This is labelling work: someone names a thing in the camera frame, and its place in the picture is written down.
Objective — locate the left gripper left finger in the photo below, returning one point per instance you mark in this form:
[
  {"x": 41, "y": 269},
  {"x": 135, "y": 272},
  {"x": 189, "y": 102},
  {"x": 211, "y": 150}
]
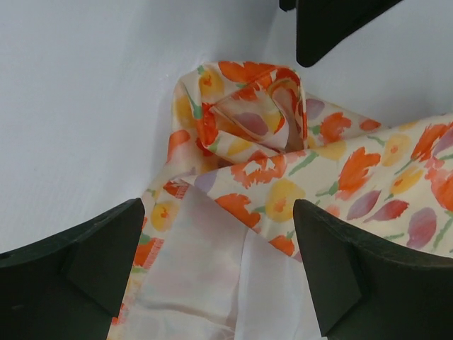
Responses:
[{"x": 71, "y": 285}]

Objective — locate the floral orange skirt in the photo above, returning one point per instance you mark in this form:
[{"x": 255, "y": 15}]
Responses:
[{"x": 218, "y": 257}]

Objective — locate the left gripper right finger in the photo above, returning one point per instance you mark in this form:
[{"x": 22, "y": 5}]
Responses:
[{"x": 365, "y": 287}]

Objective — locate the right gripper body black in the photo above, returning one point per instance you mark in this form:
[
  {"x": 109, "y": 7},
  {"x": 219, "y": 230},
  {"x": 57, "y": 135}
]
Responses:
[{"x": 323, "y": 24}]

